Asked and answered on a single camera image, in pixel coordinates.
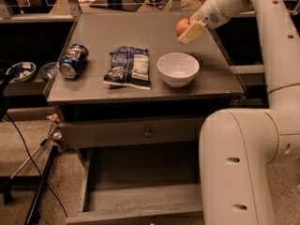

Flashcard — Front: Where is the closed top drawer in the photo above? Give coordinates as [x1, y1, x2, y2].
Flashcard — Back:
[60, 116, 203, 149]

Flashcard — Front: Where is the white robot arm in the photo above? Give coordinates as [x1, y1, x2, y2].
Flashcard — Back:
[176, 0, 300, 225]

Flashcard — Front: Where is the blue soda can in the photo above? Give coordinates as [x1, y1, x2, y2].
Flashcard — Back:
[59, 44, 89, 79]

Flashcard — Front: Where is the red apple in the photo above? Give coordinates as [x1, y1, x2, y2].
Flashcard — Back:
[175, 18, 190, 37]

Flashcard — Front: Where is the small glass bowl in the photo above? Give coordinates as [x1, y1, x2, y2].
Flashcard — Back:
[38, 62, 58, 81]

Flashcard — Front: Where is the black stand leg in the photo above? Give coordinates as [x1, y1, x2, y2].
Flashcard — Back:
[24, 145, 58, 225]

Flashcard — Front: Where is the bowl with items on shelf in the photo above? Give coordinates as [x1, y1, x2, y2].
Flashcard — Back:
[7, 62, 37, 82]

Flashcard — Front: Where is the open middle drawer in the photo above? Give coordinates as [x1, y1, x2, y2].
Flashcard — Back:
[66, 142, 203, 225]

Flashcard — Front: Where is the blue chip bag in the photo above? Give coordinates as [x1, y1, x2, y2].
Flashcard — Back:
[103, 46, 151, 90]

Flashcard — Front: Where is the white bowl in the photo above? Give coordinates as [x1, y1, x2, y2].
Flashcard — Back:
[157, 52, 200, 88]

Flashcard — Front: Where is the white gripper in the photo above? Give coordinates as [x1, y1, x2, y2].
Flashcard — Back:
[177, 0, 253, 44]

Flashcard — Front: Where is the grey drawer cabinet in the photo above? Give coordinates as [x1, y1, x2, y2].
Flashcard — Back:
[48, 12, 243, 225]

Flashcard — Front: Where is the black monitor stand base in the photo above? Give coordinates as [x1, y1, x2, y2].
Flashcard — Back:
[89, 0, 142, 12]

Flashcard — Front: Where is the black cable on floor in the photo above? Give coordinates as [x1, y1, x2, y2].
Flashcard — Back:
[0, 110, 69, 218]

